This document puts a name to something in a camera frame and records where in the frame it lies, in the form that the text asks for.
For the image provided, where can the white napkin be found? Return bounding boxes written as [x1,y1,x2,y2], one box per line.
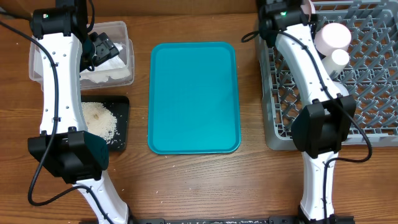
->
[80,39,134,88]

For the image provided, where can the large white plate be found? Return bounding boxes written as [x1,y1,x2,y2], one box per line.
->
[301,0,315,16]

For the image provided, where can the pink bowl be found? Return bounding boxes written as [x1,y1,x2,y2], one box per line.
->
[314,23,352,56]

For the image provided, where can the white cup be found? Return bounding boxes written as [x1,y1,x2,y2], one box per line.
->
[322,49,350,77]

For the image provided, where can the grey-blue bowl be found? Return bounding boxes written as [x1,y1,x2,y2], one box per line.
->
[333,82,349,96]

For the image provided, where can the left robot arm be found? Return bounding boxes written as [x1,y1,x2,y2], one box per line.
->
[28,1,133,223]

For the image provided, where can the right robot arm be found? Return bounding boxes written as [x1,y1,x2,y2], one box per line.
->
[256,1,356,223]

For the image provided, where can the grey dishwasher rack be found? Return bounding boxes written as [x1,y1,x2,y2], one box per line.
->
[254,1,397,150]

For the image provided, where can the clear plastic bin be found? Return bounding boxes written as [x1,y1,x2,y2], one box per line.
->
[28,21,135,91]

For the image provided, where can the black plastic tray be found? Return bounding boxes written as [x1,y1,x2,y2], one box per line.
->
[81,95,130,152]

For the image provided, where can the pile of rice grains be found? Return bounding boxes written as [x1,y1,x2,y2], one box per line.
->
[81,102,117,144]

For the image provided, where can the teal serving tray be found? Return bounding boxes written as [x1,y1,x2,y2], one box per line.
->
[147,42,241,155]

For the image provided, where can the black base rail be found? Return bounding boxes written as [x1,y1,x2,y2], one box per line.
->
[79,216,355,224]

